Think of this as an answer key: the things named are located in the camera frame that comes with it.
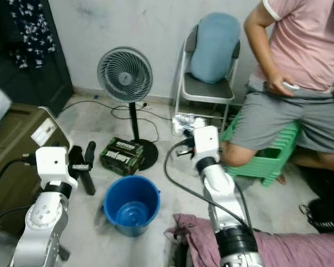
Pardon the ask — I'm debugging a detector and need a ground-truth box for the person's right hand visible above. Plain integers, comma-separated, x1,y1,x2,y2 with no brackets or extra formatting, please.
272,75,301,96

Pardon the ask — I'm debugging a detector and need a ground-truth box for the black angular plastic object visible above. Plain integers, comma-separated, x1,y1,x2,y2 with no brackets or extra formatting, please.
68,146,96,195

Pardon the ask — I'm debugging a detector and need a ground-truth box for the black green printed carton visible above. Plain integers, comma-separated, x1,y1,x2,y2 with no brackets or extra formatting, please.
99,137,143,176

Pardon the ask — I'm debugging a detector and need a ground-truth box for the grey folding chair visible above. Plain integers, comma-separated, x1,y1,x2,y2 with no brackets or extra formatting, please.
171,25,241,134

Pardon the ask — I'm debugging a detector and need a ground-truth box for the white paper label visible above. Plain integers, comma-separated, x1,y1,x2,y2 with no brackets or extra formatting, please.
31,118,56,147

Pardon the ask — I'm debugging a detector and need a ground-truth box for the dark olive storage box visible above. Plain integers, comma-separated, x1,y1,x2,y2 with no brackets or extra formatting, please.
0,105,73,234

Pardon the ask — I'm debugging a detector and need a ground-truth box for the blue plastic bucket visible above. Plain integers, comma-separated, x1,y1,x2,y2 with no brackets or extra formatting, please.
104,175,161,237

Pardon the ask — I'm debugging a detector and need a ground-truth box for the green plastic stool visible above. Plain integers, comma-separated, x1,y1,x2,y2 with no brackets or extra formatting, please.
223,108,304,187

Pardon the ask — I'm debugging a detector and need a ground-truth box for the grey standing fan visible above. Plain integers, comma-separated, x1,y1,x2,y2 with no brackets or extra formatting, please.
97,46,159,170

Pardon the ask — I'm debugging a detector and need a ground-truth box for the blue cushion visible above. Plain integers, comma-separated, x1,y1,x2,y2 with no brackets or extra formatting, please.
189,12,241,85

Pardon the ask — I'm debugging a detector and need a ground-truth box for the dark floral hanging garment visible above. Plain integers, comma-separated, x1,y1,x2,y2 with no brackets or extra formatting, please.
8,0,56,70

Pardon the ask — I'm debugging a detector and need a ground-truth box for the person in pink shirt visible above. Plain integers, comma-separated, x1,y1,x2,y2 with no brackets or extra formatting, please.
220,0,334,184

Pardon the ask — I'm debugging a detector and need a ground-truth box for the black bag with white print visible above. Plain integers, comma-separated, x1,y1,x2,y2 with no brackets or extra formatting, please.
299,197,334,234

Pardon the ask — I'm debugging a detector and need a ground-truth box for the purple cartoon print blanket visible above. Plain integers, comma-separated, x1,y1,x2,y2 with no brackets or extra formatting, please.
164,214,334,267

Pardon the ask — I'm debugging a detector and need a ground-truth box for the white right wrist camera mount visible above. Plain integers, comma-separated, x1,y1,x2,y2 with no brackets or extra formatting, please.
192,126,220,162

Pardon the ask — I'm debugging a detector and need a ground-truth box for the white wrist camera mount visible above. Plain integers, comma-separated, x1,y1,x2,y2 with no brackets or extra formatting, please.
192,126,220,162
35,146,73,187

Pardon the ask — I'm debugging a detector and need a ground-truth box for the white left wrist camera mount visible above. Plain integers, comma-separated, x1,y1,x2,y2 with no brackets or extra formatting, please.
35,146,73,187

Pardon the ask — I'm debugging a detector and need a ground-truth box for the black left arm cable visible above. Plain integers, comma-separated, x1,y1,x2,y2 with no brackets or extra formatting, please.
0,156,37,267

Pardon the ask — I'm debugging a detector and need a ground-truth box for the black floor cable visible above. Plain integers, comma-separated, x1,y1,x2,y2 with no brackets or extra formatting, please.
61,99,176,142

